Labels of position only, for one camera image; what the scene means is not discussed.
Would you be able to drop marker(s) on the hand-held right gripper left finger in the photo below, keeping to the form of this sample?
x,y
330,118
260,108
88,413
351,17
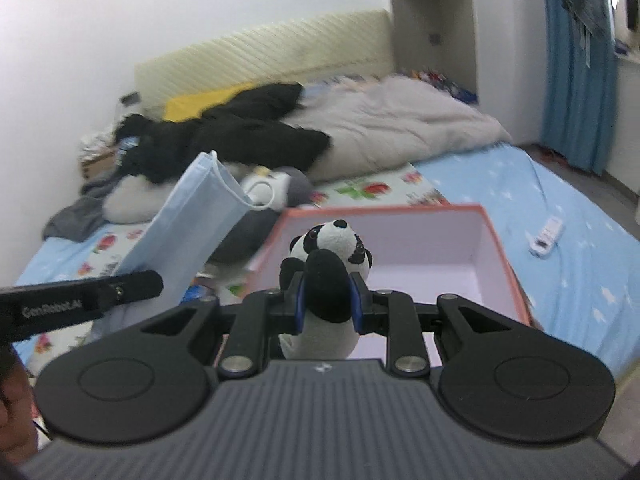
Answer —
x,y
299,305

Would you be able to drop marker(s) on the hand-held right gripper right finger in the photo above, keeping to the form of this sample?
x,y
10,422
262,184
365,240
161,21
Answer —
x,y
357,305

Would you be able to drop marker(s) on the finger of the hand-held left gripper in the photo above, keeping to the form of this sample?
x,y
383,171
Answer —
x,y
140,285

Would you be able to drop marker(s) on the panda plush toy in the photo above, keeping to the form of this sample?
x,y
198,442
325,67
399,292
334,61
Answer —
x,y
325,240

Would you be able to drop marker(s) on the blue face mask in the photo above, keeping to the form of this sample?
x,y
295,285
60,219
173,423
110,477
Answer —
x,y
185,220

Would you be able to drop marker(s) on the pink cardboard box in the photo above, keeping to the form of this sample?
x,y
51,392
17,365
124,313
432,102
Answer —
x,y
425,255

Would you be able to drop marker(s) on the person's left hand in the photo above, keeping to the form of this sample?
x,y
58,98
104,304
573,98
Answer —
x,y
22,410

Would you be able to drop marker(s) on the light grey pillow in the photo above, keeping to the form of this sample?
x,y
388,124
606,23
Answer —
x,y
130,200

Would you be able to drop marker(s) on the dark grey clothing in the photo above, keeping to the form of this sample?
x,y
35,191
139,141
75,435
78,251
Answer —
x,y
75,215

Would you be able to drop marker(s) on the grey plush toy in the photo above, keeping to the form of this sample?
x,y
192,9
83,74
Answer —
x,y
300,187

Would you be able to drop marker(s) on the wooden nightstand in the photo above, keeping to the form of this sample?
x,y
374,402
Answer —
x,y
97,164

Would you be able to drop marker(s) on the white patterned cloth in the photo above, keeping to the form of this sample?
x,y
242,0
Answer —
x,y
97,142

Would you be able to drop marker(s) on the black garment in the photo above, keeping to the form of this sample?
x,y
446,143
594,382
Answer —
x,y
250,135

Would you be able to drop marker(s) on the grey quilt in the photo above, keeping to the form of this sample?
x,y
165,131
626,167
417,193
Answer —
x,y
400,120

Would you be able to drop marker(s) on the yellow cloth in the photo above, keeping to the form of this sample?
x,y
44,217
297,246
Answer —
x,y
200,102

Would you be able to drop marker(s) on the white remote control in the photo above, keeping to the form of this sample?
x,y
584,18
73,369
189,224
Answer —
x,y
546,235

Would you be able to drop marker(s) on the colourful items pile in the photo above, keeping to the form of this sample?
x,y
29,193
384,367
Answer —
x,y
440,82

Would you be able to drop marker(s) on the cream padded headboard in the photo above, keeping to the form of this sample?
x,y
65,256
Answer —
x,y
275,50

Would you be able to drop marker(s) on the blue curtain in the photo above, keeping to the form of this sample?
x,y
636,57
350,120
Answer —
x,y
575,100

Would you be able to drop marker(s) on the white wardrobe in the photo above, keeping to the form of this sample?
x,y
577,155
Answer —
x,y
430,10

